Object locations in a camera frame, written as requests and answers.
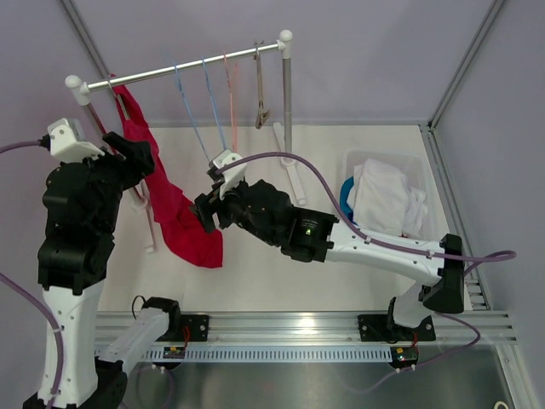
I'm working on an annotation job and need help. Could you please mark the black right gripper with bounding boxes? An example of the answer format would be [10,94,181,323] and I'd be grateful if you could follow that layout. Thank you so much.
[189,176,279,247]

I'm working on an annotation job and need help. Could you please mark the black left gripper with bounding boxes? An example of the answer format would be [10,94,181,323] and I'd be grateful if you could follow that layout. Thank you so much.
[68,131,154,234]

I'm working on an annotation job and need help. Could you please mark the magenta t shirt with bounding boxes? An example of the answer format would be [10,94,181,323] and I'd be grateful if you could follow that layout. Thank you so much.
[113,85,223,269]

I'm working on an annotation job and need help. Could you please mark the light blue hanger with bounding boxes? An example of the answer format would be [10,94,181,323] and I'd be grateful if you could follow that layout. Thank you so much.
[164,53,210,162]
[202,57,227,150]

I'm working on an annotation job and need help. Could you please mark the pink wire hanger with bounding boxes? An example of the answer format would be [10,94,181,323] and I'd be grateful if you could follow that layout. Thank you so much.
[224,55,238,152]

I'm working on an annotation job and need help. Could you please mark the blue t shirt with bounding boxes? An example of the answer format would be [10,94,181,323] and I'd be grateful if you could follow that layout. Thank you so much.
[339,176,355,222]

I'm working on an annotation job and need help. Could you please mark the white t shirt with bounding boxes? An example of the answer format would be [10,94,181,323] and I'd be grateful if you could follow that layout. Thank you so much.
[347,158,428,238]

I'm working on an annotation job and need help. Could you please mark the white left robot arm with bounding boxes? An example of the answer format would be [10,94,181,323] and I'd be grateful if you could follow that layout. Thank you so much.
[25,130,183,408]

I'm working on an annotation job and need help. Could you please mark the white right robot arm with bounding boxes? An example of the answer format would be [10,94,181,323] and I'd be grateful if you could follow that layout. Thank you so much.
[191,180,464,343]

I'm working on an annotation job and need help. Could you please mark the wooden clip hanger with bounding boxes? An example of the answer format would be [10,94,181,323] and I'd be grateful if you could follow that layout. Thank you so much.
[254,41,270,130]

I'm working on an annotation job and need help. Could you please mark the clothes rack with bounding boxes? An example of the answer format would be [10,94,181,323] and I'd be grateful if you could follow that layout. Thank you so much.
[65,30,308,256]

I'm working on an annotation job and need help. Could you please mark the white plastic basket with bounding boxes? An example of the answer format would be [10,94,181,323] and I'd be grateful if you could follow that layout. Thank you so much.
[342,149,435,239]

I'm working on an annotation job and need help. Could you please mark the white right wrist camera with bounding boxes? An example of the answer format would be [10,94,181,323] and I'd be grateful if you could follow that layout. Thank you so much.
[207,149,246,199]

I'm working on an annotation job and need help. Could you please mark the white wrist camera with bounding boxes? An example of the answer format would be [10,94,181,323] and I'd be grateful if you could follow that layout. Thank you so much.
[207,149,246,199]
[47,118,105,163]

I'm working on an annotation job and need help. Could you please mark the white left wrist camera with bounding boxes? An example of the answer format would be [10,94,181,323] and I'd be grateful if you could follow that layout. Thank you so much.
[47,118,105,163]

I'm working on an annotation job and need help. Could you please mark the aluminium mounting rail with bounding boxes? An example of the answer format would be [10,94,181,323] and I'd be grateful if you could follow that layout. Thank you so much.
[93,309,519,345]

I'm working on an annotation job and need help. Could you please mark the white slotted cable duct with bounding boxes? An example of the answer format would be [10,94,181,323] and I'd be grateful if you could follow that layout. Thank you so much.
[138,344,393,364]

